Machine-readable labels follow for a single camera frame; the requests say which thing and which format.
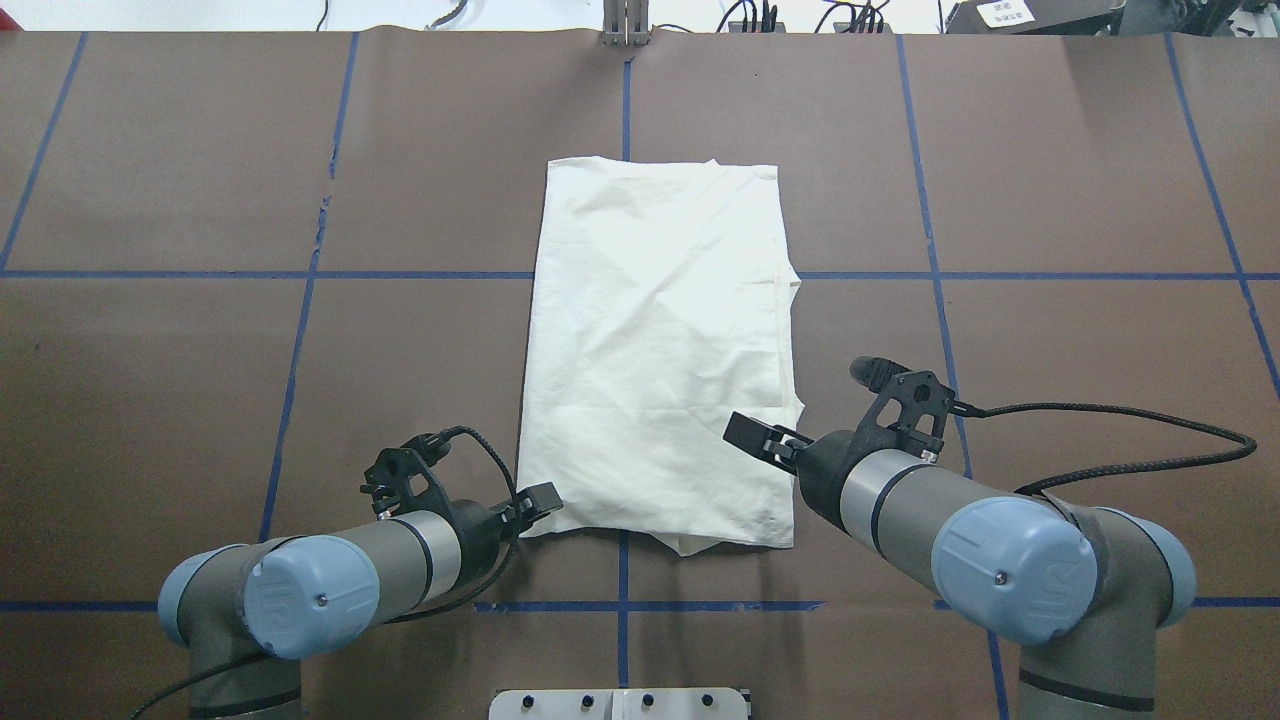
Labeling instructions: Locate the dark box with label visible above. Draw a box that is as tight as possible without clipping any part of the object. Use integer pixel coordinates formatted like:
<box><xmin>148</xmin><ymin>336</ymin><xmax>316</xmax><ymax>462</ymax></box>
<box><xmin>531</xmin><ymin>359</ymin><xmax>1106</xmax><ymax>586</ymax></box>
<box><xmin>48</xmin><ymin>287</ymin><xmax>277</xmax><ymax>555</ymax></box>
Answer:
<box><xmin>943</xmin><ymin>1</ymin><xmax>1126</xmax><ymax>36</ymax></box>

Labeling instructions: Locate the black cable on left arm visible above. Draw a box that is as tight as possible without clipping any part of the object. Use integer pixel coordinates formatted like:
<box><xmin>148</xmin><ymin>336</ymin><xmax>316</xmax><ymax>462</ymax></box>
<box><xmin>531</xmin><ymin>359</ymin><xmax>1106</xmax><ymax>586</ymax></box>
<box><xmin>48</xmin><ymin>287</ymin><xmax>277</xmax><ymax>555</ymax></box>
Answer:
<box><xmin>125</xmin><ymin>425</ymin><xmax>521</xmax><ymax>720</ymax></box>

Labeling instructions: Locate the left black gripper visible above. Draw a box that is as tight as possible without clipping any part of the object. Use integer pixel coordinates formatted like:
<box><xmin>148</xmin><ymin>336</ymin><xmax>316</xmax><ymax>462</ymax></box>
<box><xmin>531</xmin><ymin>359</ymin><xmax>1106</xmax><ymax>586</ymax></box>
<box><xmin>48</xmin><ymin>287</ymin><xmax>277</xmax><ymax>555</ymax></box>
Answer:
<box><xmin>360</xmin><ymin>430</ymin><xmax>564</xmax><ymax>591</ymax></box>

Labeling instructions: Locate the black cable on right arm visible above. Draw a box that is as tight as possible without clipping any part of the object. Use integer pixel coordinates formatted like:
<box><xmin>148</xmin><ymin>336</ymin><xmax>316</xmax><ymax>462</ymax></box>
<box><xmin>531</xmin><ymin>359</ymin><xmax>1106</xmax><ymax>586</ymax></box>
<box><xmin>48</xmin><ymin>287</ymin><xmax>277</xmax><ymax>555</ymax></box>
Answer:
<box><xmin>950</xmin><ymin>400</ymin><xmax>1260</xmax><ymax>498</ymax></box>

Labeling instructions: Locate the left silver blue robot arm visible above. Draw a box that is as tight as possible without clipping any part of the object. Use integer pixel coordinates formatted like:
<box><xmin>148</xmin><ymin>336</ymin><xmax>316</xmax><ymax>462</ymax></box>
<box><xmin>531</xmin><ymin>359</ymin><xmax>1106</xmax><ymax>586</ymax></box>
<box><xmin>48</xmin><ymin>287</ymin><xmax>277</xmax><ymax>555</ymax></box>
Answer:
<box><xmin>142</xmin><ymin>427</ymin><xmax>563</xmax><ymax>719</ymax></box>

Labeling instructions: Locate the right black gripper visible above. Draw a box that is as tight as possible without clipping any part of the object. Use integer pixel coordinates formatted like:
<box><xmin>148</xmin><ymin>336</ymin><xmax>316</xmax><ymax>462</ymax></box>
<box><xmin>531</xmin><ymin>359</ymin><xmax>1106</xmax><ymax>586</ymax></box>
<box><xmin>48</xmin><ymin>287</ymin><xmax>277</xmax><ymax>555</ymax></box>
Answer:
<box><xmin>722</xmin><ymin>357</ymin><xmax>956</xmax><ymax>527</ymax></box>

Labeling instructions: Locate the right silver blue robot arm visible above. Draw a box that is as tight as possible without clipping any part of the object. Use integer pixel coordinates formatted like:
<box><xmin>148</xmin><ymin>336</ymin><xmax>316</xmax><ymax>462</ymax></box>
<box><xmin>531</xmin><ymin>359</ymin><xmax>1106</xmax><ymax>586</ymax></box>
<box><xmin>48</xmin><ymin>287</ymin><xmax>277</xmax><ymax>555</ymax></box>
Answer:
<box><xmin>723</xmin><ymin>357</ymin><xmax>1196</xmax><ymax>719</ymax></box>

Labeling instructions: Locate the cream long-sleeve cat shirt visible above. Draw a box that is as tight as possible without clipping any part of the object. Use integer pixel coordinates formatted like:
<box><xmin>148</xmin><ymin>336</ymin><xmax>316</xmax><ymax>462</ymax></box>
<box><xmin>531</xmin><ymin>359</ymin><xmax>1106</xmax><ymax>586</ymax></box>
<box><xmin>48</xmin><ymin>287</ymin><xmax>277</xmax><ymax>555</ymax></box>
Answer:
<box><xmin>517</xmin><ymin>156</ymin><xmax>804</xmax><ymax>557</ymax></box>

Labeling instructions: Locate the far orange black power strip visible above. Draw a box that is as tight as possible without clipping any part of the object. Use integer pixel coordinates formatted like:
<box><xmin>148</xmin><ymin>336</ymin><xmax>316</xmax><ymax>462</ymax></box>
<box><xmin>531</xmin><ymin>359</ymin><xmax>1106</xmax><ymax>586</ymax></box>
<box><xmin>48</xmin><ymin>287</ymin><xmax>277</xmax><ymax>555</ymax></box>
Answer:
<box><xmin>716</xmin><ymin>1</ymin><xmax>785</xmax><ymax>35</ymax></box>

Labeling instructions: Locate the near orange black power strip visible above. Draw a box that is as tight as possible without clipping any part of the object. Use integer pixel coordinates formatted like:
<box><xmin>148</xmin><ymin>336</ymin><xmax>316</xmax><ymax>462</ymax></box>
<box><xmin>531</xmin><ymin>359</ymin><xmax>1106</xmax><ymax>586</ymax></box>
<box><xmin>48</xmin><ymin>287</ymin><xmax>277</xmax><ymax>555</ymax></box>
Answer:
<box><xmin>813</xmin><ymin>1</ymin><xmax>891</xmax><ymax>35</ymax></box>

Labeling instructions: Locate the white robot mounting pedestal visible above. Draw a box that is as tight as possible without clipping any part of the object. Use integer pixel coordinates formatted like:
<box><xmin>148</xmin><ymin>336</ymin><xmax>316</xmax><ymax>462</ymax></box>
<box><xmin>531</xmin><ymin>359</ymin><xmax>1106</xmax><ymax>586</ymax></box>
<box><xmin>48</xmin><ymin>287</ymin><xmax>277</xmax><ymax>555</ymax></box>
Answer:
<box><xmin>488</xmin><ymin>687</ymin><xmax>755</xmax><ymax>719</ymax></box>

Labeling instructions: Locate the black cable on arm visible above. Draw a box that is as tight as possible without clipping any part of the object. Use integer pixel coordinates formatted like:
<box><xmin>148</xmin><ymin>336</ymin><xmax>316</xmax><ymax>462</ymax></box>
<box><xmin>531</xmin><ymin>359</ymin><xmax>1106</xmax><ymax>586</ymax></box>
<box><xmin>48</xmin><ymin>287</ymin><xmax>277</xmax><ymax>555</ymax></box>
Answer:
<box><xmin>125</xmin><ymin>425</ymin><xmax>521</xmax><ymax>720</ymax></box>
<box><xmin>950</xmin><ymin>400</ymin><xmax>1260</xmax><ymax>498</ymax></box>

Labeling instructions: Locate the orange black power strip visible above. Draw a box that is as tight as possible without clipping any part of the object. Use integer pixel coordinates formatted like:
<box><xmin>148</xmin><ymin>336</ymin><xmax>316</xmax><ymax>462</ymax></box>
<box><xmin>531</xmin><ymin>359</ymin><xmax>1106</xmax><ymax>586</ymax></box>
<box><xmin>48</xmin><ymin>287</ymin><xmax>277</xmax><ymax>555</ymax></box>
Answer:
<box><xmin>716</xmin><ymin>1</ymin><xmax>785</xmax><ymax>35</ymax></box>
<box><xmin>813</xmin><ymin>1</ymin><xmax>891</xmax><ymax>35</ymax></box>

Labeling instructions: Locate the aluminium frame post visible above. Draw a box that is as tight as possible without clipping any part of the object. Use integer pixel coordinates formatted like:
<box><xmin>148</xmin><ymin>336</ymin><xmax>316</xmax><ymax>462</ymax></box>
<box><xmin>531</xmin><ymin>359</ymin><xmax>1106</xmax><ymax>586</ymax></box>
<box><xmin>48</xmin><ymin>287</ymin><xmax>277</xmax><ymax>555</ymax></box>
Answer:
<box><xmin>600</xmin><ymin>0</ymin><xmax>652</xmax><ymax>47</ymax></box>

